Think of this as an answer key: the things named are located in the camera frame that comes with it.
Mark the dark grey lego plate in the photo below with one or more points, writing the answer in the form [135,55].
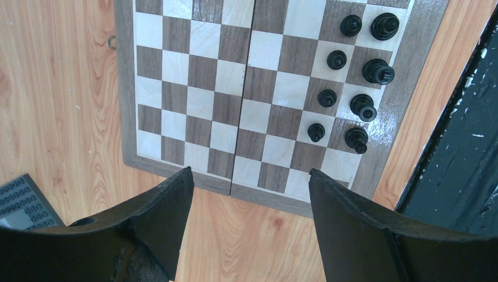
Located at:
[24,207]

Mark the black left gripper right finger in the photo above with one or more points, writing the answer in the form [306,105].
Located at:
[361,240]

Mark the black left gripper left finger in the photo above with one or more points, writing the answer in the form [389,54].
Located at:
[139,239]

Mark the black chess piece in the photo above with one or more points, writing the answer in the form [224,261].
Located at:
[362,106]
[378,71]
[385,26]
[357,138]
[316,132]

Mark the black pawn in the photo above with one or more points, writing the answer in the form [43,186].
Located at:
[351,25]
[336,60]
[327,98]

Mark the wooden chess board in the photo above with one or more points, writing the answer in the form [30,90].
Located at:
[230,88]

